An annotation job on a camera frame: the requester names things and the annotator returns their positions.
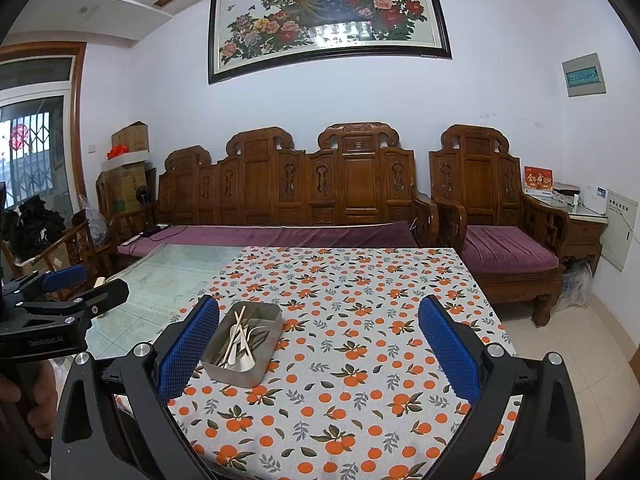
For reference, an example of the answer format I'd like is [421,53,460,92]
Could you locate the black cloth pile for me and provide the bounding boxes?
[4,195,66,261]

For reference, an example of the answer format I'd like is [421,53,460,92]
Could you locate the wooden chair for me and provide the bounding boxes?
[5,220,118,301]

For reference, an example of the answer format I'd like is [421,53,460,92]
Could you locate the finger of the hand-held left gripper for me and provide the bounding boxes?
[15,278,131,331]
[0,265,88,311]

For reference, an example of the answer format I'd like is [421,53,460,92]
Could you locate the purple armchair cushion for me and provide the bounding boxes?
[460,225,560,275]

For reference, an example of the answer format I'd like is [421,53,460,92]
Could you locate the white wall cabinet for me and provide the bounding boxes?
[597,189,640,272]

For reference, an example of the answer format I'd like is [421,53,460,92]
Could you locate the white flat box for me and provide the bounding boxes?
[101,152,151,173]

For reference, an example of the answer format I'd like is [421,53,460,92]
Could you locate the orange print tablecloth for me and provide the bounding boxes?
[167,246,526,480]

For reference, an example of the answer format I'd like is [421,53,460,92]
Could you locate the carved wooden armchair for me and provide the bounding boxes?
[428,125,571,326]

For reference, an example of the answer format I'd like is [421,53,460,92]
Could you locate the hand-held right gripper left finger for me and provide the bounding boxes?
[50,295,221,480]

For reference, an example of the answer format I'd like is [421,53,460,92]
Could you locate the white box device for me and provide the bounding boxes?
[582,185,608,213]

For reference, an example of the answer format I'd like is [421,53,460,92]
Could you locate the red gift box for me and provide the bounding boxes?
[522,165,555,195]

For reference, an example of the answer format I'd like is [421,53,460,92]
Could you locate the large cardboard box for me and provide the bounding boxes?
[100,162,157,213]

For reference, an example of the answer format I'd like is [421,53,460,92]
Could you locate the person's left hand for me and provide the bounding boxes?
[0,360,58,441]

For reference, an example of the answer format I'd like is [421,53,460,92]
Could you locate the wooden side table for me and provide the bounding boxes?
[525,192,610,273]

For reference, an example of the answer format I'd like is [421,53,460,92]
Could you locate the black desk fan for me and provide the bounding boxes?
[136,185,160,236]

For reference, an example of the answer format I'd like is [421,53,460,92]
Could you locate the rectangular metal tray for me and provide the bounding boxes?
[201,301,284,388]

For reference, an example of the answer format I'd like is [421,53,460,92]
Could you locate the small cardboard box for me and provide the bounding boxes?
[111,121,150,153]

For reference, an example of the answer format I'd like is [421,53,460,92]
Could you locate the clear plastic bag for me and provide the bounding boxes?
[557,260,596,311]
[77,195,108,246]

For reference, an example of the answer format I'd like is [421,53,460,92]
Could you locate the white plastic spoon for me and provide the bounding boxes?
[227,326,272,372]

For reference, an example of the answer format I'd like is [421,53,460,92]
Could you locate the window with metal grille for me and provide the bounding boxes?
[0,42,88,221]

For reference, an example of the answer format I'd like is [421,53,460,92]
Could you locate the carved wooden sofa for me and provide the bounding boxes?
[107,121,440,261]

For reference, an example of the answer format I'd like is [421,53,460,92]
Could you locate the framed peacock painting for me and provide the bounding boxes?
[207,0,452,86]

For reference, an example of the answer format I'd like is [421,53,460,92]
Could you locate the grey electrical panel box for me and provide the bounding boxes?
[561,52,607,97]

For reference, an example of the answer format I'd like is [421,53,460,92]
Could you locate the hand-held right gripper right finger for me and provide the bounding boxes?
[417,295,586,480]

